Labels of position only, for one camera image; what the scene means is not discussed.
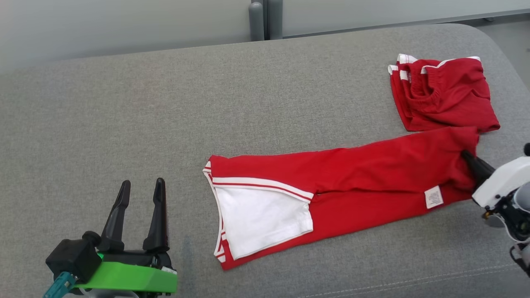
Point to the red Bulls 23 jersey shirt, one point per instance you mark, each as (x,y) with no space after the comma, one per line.
(352,178)

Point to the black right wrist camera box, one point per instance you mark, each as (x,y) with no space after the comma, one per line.
(527,150)

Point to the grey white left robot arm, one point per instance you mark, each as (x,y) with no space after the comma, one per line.
(107,294)

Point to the teal left camera connector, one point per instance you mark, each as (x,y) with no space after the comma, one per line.
(60,285)

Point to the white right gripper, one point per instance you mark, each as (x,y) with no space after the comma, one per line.
(503,182)

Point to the red shorts with white stripes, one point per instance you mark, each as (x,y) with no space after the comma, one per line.
(455,95)

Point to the grey glass wall frame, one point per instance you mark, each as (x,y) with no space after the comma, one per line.
(488,15)

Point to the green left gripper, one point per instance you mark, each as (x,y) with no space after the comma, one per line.
(132,279)

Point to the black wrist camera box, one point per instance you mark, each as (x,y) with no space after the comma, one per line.
(527,150)
(72,256)

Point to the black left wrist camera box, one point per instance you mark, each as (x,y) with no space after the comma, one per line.
(72,256)

